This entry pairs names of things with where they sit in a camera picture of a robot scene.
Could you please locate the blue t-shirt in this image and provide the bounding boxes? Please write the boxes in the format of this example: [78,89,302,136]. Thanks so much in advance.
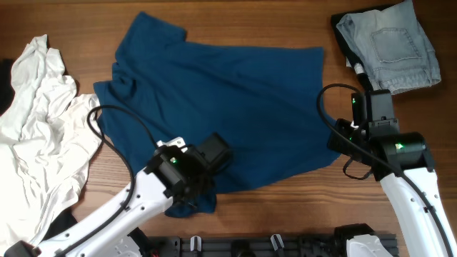
[94,12,338,218]

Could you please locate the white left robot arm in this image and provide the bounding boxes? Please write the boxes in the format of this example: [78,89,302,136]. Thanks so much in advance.
[5,133,232,257]

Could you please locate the folded light blue jeans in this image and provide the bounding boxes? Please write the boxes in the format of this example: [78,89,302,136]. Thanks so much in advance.
[336,1,441,94]

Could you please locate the white t-shirt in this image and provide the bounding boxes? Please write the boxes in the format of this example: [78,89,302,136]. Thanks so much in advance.
[1,35,101,252]

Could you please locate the folded black garment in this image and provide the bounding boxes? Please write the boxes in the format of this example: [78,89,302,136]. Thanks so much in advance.
[330,4,392,91]

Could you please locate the black garment under pile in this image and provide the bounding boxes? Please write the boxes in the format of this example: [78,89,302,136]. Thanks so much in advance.
[1,59,78,240]

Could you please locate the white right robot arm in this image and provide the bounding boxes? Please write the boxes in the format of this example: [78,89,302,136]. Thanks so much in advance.
[328,90,456,256]

